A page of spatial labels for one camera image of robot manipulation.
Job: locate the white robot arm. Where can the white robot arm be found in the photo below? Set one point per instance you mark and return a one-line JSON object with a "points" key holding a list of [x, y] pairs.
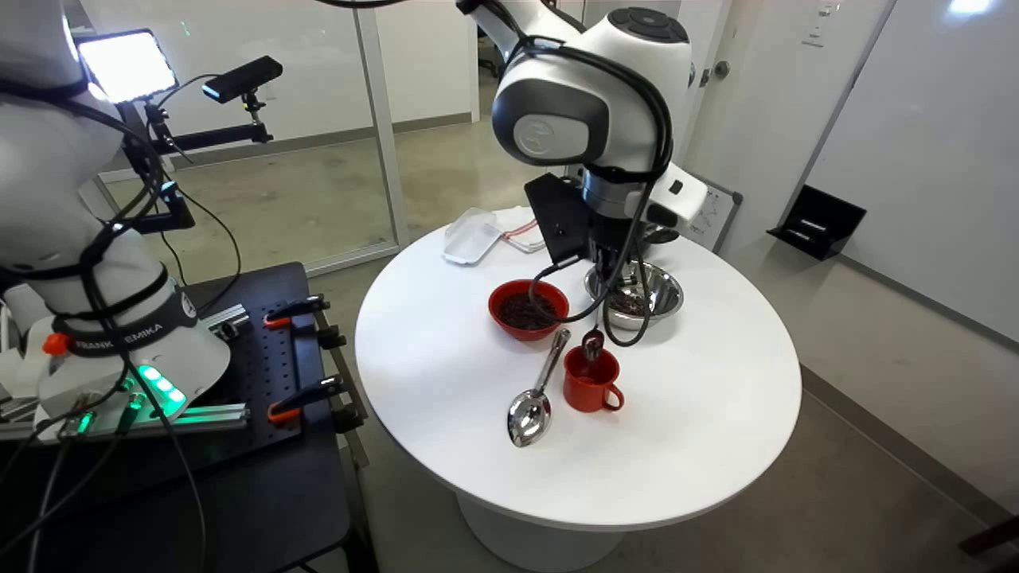
{"points": [[602, 95]]}

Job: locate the red bowl with beans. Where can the red bowl with beans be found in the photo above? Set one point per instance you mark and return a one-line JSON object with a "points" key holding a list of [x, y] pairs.
{"points": [[527, 311]]}

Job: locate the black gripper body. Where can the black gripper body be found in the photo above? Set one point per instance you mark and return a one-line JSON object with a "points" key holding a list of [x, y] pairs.
{"points": [[571, 230]]}

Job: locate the black work cart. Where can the black work cart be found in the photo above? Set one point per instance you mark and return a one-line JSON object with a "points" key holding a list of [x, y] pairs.
{"points": [[228, 494]]}

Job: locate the large silver serving spoon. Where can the large silver serving spoon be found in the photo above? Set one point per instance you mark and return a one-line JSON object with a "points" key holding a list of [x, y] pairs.
{"points": [[529, 407]]}

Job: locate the clear plastic container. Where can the clear plastic container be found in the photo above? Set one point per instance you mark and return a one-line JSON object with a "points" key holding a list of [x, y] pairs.
{"points": [[468, 240]]}

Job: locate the round white table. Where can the round white table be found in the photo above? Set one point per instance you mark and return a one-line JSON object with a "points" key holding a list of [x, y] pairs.
{"points": [[710, 395]]}

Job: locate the orange clamp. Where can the orange clamp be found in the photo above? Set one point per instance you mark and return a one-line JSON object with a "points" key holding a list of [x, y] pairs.
{"points": [[283, 315], [290, 407]]}

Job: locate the black wall tray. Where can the black wall tray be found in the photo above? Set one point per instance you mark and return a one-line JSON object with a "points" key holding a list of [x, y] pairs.
{"points": [[818, 223]]}

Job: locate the bright light panel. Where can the bright light panel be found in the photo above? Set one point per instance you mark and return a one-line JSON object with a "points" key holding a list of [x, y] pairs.
{"points": [[124, 66]]}

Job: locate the black camera on stand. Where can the black camera on stand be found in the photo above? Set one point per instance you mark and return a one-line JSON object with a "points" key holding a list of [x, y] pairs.
{"points": [[242, 81]]}

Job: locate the orange clamp lower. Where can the orange clamp lower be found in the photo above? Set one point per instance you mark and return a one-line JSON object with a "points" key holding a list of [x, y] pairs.
{"points": [[290, 407]]}

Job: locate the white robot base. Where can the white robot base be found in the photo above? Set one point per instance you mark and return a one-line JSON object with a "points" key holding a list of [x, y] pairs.
{"points": [[107, 324]]}

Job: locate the small metal spoon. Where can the small metal spoon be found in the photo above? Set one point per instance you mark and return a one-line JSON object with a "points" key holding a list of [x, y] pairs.
{"points": [[593, 338]]}

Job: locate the red mug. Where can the red mug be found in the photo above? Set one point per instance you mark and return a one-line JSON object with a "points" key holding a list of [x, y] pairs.
{"points": [[591, 382]]}

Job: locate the silver metal bowl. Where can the silver metal bowl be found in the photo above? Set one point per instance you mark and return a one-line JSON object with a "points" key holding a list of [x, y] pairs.
{"points": [[642, 291]]}

